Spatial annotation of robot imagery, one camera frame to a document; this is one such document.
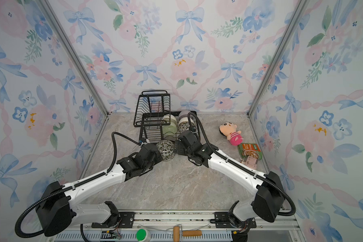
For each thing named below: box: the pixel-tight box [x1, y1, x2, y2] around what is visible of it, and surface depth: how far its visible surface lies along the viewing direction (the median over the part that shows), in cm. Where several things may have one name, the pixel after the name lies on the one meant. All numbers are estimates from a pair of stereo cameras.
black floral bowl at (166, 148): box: [156, 139, 176, 162], surface depth 85 cm
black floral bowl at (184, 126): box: [178, 121, 195, 133], surface depth 109 cm
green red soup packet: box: [237, 143, 263, 161], surface depth 102 cm
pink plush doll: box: [218, 122, 245, 147], surface depth 105 cm
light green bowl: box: [162, 125, 177, 138], surface depth 106 cm
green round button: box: [136, 228, 147, 242], surface depth 64 cm
